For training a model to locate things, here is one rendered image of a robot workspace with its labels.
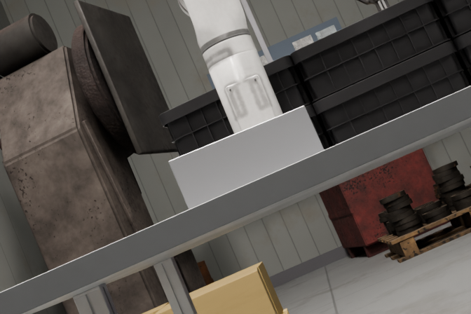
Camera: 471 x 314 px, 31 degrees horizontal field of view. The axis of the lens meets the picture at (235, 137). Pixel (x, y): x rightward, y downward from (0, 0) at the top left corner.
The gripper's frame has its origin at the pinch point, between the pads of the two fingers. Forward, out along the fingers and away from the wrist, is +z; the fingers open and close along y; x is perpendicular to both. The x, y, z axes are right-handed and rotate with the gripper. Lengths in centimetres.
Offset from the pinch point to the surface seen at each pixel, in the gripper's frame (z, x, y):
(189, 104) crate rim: 4, 22, 45
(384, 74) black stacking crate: 15.6, 22.3, 6.6
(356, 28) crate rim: 4.9, 22.3, 7.8
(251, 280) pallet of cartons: 55, -219, 99
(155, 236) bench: 28, 77, 46
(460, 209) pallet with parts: 81, -448, -15
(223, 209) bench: 28, 75, 36
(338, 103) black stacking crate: 16.9, 22.4, 17.0
